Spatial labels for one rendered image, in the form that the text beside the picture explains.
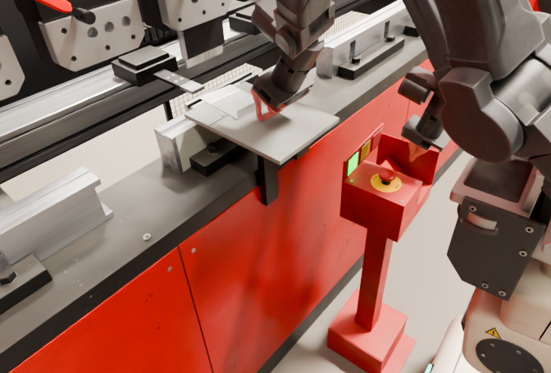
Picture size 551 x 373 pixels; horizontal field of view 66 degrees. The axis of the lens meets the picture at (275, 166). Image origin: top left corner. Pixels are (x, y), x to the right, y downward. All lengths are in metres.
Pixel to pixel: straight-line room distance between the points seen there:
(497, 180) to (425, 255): 1.30
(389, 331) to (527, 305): 0.86
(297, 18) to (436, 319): 1.39
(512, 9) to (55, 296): 0.72
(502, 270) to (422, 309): 1.11
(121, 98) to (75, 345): 0.57
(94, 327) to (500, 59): 0.73
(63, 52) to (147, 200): 0.34
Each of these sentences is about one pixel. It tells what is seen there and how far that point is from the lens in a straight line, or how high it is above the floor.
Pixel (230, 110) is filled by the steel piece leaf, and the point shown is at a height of 1.00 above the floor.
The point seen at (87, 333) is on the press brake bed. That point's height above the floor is 0.79.
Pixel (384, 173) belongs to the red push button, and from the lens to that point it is 1.02.
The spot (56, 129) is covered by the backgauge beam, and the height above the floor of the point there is 0.95.
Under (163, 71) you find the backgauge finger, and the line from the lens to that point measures 1.09.
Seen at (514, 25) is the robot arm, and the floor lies 1.32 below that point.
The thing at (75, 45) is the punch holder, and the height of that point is 1.21.
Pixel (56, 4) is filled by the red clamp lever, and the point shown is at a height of 1.28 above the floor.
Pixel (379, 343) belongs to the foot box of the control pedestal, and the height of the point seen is 0.12.
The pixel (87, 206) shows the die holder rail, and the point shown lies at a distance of 0.84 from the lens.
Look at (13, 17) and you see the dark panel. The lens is 1.26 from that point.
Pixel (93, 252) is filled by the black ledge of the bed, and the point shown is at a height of 0.88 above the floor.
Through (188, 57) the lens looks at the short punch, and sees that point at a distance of 0.88.
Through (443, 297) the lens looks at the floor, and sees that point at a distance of 1.84.
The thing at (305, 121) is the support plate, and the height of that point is 1.00.
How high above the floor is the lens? 1.44
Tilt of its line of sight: 38 degrees down
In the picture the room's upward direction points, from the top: 3 degrees counter-clockwise
